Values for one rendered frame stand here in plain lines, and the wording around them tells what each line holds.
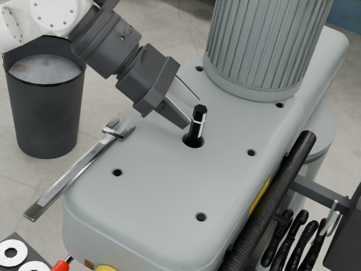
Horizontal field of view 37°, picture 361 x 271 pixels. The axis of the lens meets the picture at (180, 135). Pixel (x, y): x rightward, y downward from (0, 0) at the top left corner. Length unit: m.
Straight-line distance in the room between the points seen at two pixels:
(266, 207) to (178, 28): 3.90
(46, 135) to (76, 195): 2.50
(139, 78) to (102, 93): 3.15
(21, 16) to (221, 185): 0.40
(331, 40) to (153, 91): 0.83
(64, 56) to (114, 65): 2.62
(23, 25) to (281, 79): 0.45
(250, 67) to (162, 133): 0.20
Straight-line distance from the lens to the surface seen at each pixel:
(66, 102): 3.15
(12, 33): 0.83
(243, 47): 0.95
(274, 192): 0.97
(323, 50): 1.47
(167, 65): 0.84
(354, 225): 1.16
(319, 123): 1.56
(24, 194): 3.28
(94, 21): 0.80
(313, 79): 1.36
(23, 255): 1.62
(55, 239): 3.07
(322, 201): 1.26
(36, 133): 3.29
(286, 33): 0.93
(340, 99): 4.46
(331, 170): 3.81
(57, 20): 0.78
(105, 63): 0.80
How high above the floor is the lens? 2.50
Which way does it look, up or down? 43 degrees down
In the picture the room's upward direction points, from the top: 12 degrees clockwise
